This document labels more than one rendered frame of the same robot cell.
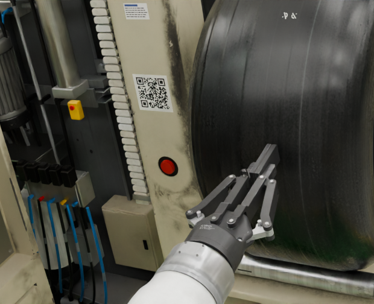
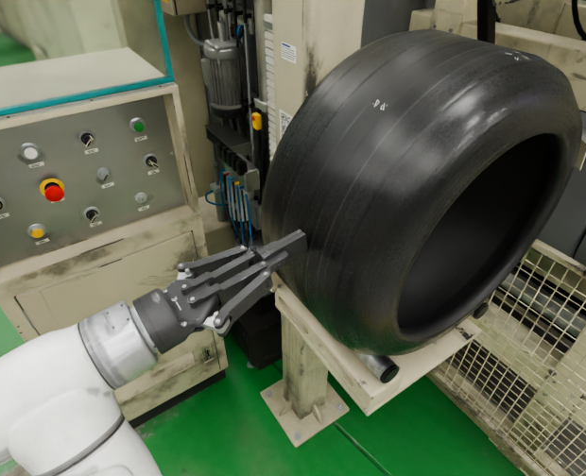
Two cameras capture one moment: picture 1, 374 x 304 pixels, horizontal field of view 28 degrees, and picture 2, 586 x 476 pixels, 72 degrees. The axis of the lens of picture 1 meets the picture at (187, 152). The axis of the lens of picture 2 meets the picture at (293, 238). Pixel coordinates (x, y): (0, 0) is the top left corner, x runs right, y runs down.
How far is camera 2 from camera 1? 0.65 m
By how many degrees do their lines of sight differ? 23
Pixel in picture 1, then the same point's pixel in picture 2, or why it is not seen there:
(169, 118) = not seen: hidden behind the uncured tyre
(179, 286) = (63, 355)
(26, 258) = (189, 212)
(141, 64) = (285, 103)
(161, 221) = not seen: hidden behind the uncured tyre
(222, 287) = (123, 369)
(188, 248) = (116, 314)
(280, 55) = (347, 144)
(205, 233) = (146, 304)
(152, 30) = (296, 75)
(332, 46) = (399, 158)
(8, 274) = (170, 218)
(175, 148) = not seen: hidden behind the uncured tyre
